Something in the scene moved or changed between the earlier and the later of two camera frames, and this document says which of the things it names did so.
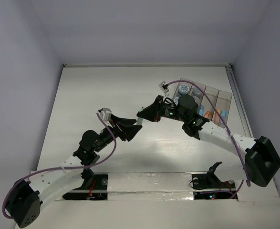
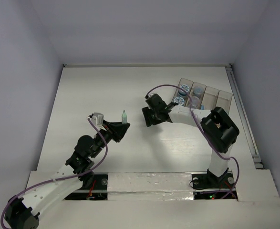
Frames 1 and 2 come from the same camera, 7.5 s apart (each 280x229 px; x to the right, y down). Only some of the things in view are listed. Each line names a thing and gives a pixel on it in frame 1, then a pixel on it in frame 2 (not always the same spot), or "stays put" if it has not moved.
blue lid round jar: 183,89 stays put
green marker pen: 140,119 to 124,118
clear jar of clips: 196,92 stays put
